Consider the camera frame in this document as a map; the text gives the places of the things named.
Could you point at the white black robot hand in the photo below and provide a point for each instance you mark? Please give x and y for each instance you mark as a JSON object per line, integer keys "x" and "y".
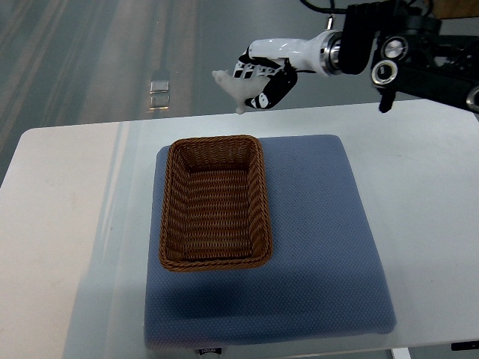
{"x": 278, "y": 61}

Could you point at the white bear figurine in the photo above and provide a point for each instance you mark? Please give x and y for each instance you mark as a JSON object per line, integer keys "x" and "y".
{"x": 240, "y": 89}

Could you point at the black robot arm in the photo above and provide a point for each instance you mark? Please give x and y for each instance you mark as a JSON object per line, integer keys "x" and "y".
{"x": 405, "y": 52}

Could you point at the brown wicker basket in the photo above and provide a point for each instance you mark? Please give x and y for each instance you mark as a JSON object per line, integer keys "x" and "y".
{"x": 215, "y": 208}

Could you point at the metal floor socket plate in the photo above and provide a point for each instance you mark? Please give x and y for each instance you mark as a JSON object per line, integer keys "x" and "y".
{"x": 159, "y": 95}

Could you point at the wooden furniture corner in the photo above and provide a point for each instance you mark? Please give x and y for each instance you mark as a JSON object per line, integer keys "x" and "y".
{"x": 455, "y": 9}

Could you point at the blue fabric mat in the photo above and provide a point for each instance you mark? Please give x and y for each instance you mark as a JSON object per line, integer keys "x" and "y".
{"x": 324, "y": 279}

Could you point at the black label tag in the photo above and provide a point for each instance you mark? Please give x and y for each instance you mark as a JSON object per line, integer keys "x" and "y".
{"x": 216, "y": 351}

